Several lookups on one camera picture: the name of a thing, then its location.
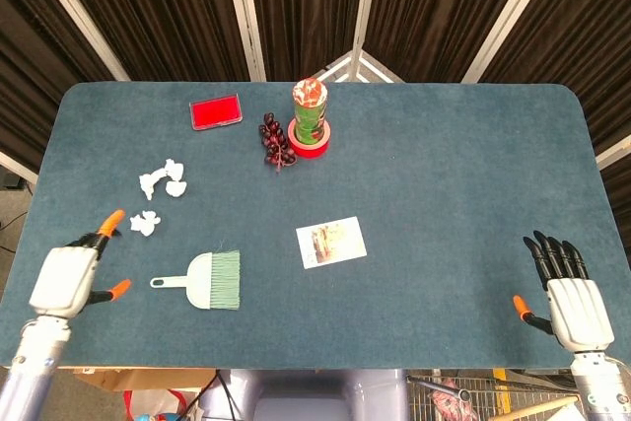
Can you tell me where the green chip can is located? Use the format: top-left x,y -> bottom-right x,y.
291,77 -> 330,144

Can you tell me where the red bag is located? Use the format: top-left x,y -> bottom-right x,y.
122,387 -> 199,421

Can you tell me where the brown cardboard box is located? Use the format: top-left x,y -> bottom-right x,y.
73,367 -> 219,393

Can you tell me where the red pad in clear case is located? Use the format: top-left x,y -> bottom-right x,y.
188,95 -> 245,132

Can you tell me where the photo card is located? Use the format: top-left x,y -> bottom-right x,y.
295,215 -> 369,271

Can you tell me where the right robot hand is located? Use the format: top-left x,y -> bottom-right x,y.
512,229 -> 617,355

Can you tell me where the black cable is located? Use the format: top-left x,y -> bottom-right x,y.
196,368 -> 234,421

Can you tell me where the lavender robot torso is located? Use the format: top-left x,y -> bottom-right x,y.
200,368 -> 411,421

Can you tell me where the brown curtain panel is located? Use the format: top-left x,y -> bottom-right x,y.
363,0 -> 539,83
43,0 -> 253,83
0,0 -> 120,172
245,0 -> 369,82
481,0 -> 631,225

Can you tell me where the purple grape bunch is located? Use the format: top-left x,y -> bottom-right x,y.
257,111 -> 299,175

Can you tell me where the small green hand broom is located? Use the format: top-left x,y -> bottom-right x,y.
149,248 -> 243,312

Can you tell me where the metal wire cart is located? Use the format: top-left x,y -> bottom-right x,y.
405,368 -> 584,421

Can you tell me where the red tape roll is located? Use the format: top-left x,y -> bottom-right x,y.
287,117 -> 333,161

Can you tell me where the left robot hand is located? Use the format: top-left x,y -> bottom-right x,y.
28,208 -> 133,320

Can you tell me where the blue table cloth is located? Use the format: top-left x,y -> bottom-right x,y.
0,81 -> 627,373

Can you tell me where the white partition base frame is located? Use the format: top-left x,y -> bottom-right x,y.
315,47 -> 406,85

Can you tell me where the wooden stick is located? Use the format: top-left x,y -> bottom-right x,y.
501,394 -> 579,421

